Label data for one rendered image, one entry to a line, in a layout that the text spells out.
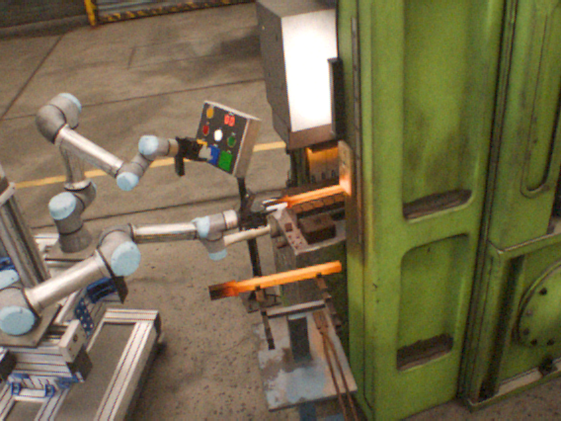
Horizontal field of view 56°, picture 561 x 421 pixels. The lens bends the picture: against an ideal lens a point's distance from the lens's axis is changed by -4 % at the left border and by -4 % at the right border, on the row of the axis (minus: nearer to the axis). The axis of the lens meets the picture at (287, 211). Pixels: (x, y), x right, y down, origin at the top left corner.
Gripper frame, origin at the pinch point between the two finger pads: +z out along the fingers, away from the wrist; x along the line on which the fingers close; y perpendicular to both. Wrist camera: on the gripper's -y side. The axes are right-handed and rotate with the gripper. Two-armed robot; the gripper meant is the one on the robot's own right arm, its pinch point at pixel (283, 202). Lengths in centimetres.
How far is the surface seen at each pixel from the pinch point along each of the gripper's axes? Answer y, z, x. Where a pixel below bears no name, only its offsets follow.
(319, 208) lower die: 1.7, 12.3, 7.6
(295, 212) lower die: 1.6, 2.6, 7.0
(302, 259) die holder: 12.6, -0.7, 22.1
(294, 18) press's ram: -75, 6, 13
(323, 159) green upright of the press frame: -4.0, 24.8, -18.6
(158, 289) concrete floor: 101, -60, -91
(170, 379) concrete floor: 101, -65, -18
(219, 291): 2, -36, 39
